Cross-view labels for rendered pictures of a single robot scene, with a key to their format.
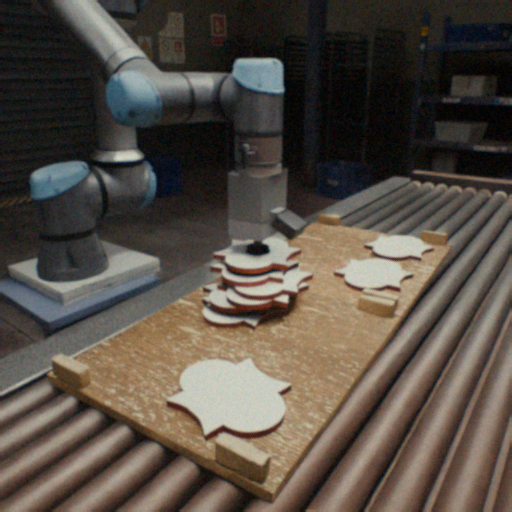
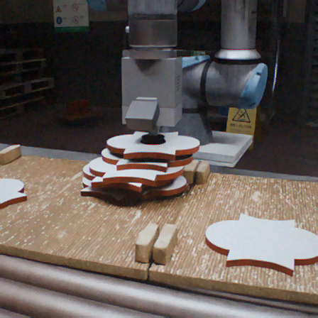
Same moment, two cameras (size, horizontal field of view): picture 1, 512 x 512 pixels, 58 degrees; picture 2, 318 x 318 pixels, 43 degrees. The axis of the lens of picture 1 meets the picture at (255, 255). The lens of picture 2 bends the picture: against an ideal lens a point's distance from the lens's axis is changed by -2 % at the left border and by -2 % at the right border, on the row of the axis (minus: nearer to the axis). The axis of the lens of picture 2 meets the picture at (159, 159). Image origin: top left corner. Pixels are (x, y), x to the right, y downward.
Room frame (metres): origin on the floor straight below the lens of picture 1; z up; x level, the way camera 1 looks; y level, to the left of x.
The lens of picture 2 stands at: (0.57, -0.64, 1.21)
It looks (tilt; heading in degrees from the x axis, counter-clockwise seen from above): 18 degrees down; 73
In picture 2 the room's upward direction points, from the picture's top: straight up
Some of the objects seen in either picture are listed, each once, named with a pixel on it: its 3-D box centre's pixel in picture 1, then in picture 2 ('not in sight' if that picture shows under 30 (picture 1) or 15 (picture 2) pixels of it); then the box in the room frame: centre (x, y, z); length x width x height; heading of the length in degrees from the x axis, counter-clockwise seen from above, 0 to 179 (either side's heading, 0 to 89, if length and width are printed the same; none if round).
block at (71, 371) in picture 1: (71, 371); (10, 154); (0.51, 0.24, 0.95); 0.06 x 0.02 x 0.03; 57
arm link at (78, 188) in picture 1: (65, 196); (189, 79); (0.97, 0.41, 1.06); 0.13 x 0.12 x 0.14; 136
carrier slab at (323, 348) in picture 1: (242, 346); (61, 199); (0.60, 0.02, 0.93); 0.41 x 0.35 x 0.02; 147
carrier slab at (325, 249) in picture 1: (348, 260); (316, 228); (0.94, -0.20, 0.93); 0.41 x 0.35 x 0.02; 148
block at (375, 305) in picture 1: (376, 305); (147, 241); (0.69, -0.20, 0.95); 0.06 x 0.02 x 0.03; 57
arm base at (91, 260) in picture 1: (70, 248); (185, 122); (0.97, 0.41, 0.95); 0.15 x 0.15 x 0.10
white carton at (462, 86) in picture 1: (473, 86); not in sight; (5.21, -2.30, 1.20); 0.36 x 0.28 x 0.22; 38
